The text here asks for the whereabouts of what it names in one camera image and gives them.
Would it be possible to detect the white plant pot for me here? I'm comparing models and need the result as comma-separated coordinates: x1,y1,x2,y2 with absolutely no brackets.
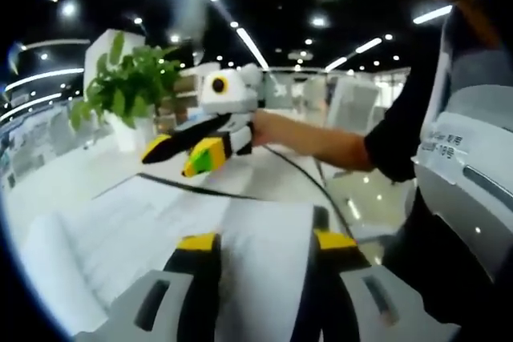
104,105,158,154

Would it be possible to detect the group of round ceiling lights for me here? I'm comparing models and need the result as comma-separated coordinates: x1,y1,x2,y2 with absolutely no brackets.
39,0,396,78

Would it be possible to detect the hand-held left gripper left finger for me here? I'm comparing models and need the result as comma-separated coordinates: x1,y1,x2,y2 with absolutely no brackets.
74,231,222,342

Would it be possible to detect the curved ceiling light strip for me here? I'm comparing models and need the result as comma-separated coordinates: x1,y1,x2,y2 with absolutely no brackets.
3,67,86,94
0,93,64,122

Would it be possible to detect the beige storage shelf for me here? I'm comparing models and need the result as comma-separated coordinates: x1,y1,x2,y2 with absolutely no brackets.
176,65,204,123

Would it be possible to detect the white robot body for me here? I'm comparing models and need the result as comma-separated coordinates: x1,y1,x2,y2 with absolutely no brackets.
414,5,513,279

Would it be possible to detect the white cloth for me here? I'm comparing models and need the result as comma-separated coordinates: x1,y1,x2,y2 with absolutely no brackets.
23,172,317,342

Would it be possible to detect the green potted plant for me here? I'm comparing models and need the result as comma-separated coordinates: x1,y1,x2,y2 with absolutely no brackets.
67,31,184,131

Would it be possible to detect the black cable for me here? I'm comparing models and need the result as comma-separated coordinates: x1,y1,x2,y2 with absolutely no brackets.
262,143,362,243

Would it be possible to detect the short ceiling light bar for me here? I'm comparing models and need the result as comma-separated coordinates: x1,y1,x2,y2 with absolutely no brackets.
235,27,270,71
412,4,454,25
354,37,383,54
325,56,348,72

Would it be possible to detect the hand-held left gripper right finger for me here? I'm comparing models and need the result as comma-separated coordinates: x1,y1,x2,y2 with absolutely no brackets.
310,228,462,342

